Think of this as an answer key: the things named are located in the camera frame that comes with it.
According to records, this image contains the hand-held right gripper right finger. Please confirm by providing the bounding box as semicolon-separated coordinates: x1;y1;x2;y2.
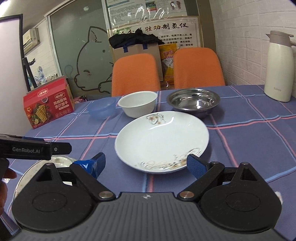
178;153;264;200

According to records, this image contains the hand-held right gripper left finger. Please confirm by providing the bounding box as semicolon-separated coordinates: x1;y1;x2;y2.
35;152;116;202

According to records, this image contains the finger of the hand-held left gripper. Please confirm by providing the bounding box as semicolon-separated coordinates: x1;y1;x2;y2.
50;142;72;155

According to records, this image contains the white ceramic plate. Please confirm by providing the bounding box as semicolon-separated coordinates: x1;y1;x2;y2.
13;156;77;202

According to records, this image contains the white floral print plate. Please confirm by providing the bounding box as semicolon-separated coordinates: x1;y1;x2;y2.
114;111;210;174

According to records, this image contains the translucent blue bowl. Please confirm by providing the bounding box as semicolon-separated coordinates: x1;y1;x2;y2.
88;97;119;120

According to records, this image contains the stainless steel bowl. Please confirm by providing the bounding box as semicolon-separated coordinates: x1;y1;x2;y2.
166;88;221;119

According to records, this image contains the white bowl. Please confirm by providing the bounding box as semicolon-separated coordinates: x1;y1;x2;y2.
118;91;158;118

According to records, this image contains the person's left hand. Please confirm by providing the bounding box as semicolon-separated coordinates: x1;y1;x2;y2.
0;168;17;217

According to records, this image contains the red cracker box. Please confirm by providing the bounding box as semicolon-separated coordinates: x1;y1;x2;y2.
23;77;75;129

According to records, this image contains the blue plaid tablecloth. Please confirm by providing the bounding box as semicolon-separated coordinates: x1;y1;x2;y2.
0;85;296;241

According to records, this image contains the black framed white board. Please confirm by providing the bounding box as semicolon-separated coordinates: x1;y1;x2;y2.
0;14;32;93

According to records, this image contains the orange chair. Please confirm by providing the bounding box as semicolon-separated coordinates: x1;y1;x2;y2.
111;53;161;97
173;47;225;89

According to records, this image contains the frosted glass panel cat drawing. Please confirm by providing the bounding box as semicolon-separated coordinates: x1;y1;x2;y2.
47;0;116;98

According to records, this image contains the yellow printed bag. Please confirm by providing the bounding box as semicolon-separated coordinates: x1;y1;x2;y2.
159;44;177;85

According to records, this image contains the white air conditioner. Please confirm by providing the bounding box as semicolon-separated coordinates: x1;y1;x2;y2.
22;28;41;52

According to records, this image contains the cream thermos jug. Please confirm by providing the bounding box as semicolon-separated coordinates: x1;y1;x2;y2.
264;31;296;103

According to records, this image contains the black cloth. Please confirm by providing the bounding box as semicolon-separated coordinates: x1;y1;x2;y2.
109;32;166;49

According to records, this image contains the cardboard box with blue handles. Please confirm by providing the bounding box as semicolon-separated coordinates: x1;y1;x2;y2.
112;43;163;82

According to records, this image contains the wall poster with large characters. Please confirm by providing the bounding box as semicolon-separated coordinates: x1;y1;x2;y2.
110;16;200;49

